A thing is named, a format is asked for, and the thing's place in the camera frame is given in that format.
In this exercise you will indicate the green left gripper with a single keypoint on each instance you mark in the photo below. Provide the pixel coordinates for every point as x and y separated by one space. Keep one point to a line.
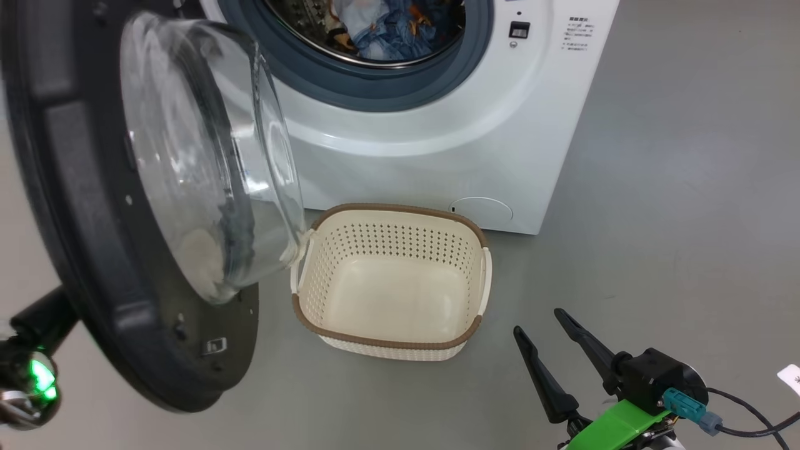
31 390

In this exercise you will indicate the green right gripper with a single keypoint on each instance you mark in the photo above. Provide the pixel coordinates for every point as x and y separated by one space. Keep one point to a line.
615 425

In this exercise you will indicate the black round glass washer door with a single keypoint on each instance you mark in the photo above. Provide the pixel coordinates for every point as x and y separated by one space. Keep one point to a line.
94 219

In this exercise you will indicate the blue garment with tiger print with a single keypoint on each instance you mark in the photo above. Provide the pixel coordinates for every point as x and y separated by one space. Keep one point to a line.
412 34

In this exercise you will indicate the cream printed garment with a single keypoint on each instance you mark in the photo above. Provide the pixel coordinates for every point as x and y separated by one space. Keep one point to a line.
361 19

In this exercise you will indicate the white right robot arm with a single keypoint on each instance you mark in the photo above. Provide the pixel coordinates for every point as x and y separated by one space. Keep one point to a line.
665 442

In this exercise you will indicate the cream perforated laundry basket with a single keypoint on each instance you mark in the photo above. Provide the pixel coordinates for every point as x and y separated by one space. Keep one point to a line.
387 294

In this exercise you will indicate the white front-load washing machine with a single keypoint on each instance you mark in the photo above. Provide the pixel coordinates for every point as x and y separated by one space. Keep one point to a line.
437 162

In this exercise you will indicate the black door lock socket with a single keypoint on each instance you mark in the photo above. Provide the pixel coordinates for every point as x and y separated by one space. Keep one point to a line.
519 29

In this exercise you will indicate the grey rubber door gasket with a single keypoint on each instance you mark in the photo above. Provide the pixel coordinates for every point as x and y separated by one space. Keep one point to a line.
350 87

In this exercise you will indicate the round white filter cover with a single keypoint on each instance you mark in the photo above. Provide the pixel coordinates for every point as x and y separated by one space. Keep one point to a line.
481 209

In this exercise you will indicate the small white paper tag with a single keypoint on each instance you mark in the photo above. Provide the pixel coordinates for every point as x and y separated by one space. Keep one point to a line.
790 378

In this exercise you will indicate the small printed text sticker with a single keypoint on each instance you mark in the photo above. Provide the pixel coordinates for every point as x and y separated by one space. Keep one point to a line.
578 33

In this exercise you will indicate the perforated steel washer drum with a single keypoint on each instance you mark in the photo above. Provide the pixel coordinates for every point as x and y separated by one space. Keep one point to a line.
294 28

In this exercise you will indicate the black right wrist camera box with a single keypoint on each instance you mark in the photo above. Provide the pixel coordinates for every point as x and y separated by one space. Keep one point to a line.
650 375

